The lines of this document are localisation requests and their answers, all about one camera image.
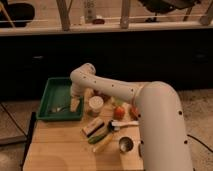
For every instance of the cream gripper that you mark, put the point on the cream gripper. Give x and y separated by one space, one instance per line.
74 103

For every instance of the metal fork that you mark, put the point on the metal fork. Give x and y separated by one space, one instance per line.
58 109

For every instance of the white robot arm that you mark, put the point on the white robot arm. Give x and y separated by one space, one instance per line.
164 143

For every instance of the green plastic tray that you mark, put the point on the green plastic tray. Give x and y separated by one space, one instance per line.
57 94

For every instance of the white lidded cup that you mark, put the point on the white lidded cup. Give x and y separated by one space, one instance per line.
95 104

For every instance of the green toy cucumber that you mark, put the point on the green toy cucumber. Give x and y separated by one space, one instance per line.
97 138

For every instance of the green toy pear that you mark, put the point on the green toy pear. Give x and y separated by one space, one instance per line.
117 102

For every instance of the orange toy tomato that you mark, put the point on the orange toy tomato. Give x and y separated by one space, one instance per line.
119 112

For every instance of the orange plate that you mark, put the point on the orange plate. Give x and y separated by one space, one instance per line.
133 113

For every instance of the small metal cup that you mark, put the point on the small metal cup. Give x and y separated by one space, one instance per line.
126 144

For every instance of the dark chair at left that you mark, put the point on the dark chair at left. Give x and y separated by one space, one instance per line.
20 13

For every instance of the black office chair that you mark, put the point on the black office chair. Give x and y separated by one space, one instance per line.
166 6

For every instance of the white handled dish brush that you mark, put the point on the white handled dish brush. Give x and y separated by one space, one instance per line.
114 125

